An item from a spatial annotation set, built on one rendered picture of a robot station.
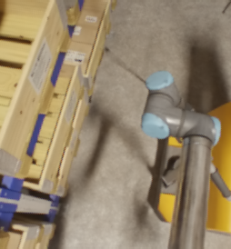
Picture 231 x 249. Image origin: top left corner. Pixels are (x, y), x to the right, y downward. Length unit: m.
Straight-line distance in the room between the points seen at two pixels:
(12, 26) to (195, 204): 1.19
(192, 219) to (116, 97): 2.07
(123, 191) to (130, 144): 0.44
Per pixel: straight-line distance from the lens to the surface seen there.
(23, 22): 1.47
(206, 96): 2.79
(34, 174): 1.69
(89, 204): 2.37
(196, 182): 0.70
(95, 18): 2.54
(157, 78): 0.86
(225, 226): 1.60
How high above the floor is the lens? 2.36
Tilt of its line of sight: 70 degrees down
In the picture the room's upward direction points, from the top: straight up
